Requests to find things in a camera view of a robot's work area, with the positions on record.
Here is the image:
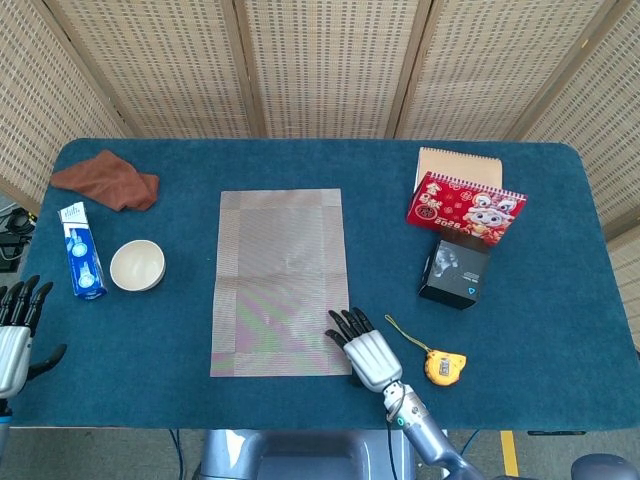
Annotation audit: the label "black product box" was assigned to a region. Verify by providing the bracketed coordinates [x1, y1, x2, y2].
[417, 239, 491, 311]

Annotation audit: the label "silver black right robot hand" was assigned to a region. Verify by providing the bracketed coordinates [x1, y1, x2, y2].
[324, 306, 404, 393]

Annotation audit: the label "white bowl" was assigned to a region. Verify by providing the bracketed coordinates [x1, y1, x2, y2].
[109, 239, 166, 293]

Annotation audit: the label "bamboo folding screen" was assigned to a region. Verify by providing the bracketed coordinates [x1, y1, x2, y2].
[0, 0, 640, 351]

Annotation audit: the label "blue white carton box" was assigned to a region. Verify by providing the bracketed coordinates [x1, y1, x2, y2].
[58, 201, 108, 301]

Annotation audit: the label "red desk calendar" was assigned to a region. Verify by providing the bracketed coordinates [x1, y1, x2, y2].
[405, 171, 528, 247]

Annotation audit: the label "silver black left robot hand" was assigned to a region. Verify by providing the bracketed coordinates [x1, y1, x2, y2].
[0, 274, 68, 401]

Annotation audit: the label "black cables on floor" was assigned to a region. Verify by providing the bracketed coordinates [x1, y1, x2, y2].
[0, 207, 37, 274]

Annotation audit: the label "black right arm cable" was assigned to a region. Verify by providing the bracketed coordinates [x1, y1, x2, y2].
[384, 397, 407, 480]

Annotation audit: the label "kraft spiral notebook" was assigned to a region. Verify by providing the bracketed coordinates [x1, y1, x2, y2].
[412, 146, 504, 194]

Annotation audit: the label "blue cable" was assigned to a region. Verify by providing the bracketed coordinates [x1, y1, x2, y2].
[168, 429, 185, 480]
[457, 429, 482, 464]

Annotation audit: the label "blue-grey robot torso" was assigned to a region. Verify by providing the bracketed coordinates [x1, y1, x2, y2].
[194, 428, 419, 480]

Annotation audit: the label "grey woven placemat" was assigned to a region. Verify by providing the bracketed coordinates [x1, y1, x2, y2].
[209, 187, 353, 378]

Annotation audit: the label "yellow tape measure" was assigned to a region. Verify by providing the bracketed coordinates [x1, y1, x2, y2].
[384, 313, 468, 387]

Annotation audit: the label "brown cloth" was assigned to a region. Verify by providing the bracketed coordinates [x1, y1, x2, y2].
[50, 149, 160, 213]

